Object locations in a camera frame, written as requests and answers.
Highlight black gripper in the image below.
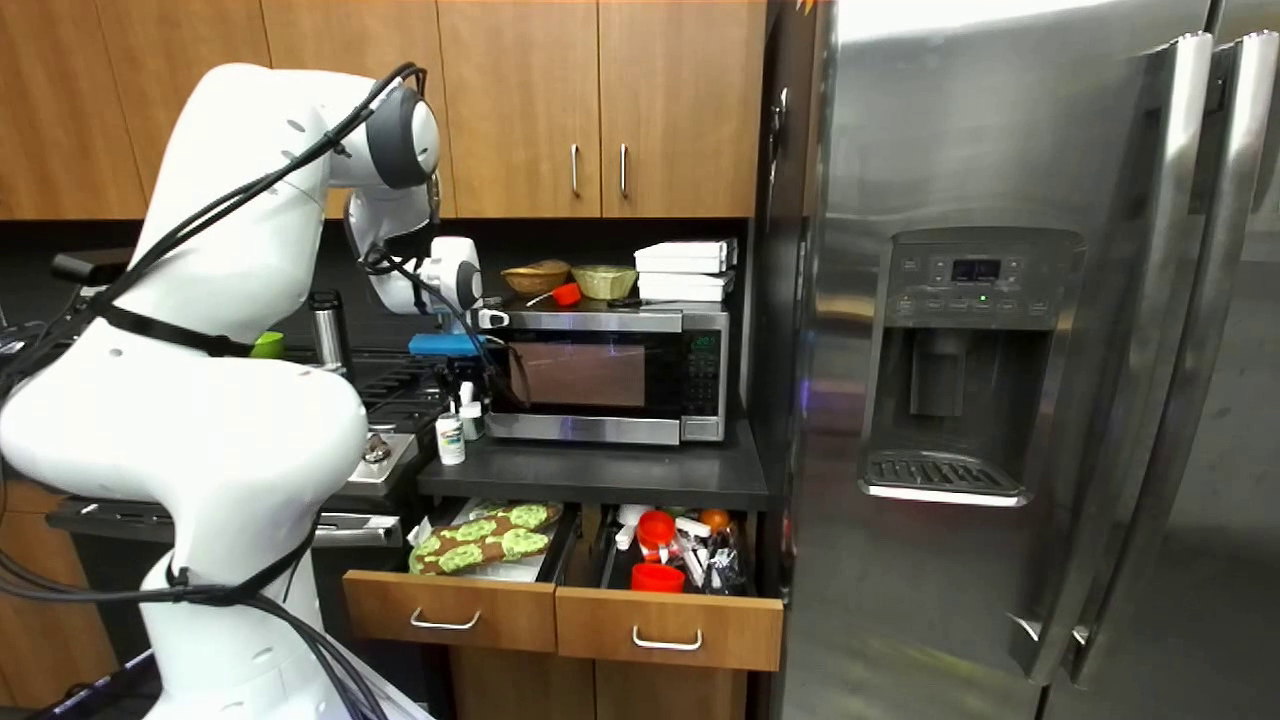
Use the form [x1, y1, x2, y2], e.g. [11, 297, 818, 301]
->
[429, 351, 473, 416]

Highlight wooden drawer with oven mitt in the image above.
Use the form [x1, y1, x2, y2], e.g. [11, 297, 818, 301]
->
[340, 496, 581, 657]

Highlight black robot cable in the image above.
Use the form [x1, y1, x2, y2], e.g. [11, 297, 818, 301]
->
[0, 56, 446, 404]

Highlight black gas stove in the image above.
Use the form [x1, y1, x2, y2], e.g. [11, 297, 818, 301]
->
[337, 356, 460, 509]

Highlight wooden drawer with utensils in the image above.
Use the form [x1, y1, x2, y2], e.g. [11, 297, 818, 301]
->
[554, 496, 789, 677]

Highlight steel cylinder shaker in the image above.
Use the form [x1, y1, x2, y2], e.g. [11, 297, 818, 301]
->
[313, 301, 352, 381]

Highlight wooden upper cabinets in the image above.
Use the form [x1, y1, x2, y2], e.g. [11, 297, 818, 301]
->
[0, 0, 771, 223]

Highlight small white cup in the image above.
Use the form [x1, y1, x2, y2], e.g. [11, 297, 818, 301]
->
[433, 414, 473, 474]

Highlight white spray bottle green nozzle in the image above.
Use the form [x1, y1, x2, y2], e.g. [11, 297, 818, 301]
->
[455, 375, 488, 443]

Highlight green woven bowl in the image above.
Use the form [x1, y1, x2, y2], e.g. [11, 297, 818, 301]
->
[571, 259, 639, 305]

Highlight wooden lower cabinet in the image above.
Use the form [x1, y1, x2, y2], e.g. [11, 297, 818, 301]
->
[448, 645, 754, 720]

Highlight green brown quilted oven mitt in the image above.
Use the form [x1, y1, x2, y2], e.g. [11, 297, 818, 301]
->
[403, 499, 563, 580]

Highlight stainless steel microwave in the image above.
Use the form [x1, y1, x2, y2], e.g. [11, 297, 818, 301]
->
[478, 301, 734, 449]

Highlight red plastic cup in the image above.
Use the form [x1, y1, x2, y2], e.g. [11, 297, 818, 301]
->
[628, 557, 687, 598]
[638, 509, 682, 557]

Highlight stainless steel refrigerator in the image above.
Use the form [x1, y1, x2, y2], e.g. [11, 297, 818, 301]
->
[757, 0, 1280, 720]

